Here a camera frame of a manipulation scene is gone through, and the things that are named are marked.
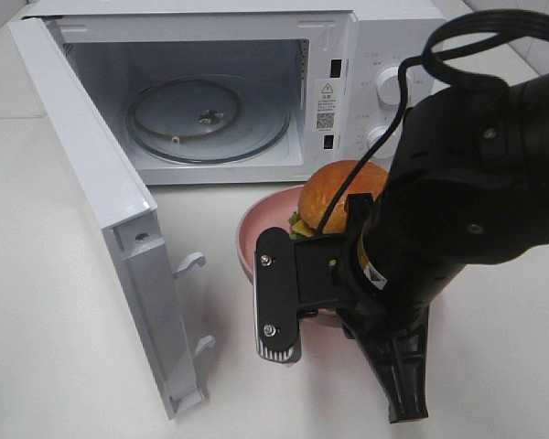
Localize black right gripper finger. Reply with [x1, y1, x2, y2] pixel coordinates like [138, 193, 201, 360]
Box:
[342, 309, 429, 411]

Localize burger with lettuce and cheese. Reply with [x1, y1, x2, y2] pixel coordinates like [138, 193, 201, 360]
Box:
[289, 160, 388, 240]

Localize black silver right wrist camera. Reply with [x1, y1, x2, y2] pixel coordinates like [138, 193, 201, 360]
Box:
[253, 227, 301, 364]

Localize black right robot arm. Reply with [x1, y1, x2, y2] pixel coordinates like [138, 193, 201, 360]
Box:
[294, 74, 549, 423]

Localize white microwave oven body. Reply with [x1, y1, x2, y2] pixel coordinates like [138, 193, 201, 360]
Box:
[17, 1, 444, 186]

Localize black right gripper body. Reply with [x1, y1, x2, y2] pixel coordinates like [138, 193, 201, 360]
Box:
[295, 194, 433, 341]

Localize white microwave door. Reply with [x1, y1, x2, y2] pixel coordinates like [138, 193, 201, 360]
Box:
[9, 18, 215, 418]

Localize glass microwave turntable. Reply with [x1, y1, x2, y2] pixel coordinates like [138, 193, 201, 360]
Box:
[125, 74, 291, 164]

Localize upper white power knob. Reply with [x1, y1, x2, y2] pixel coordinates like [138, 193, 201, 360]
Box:
[376, 66, 401, 105]

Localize pink round plate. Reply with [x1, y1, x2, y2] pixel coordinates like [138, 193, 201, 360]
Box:
[235, 185, 349, 331]

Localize white timer knob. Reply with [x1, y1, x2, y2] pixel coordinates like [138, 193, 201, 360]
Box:
[367, 126, 400, 159]

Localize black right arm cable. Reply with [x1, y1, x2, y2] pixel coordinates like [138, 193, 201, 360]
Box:
[315, 0, 549, 237]

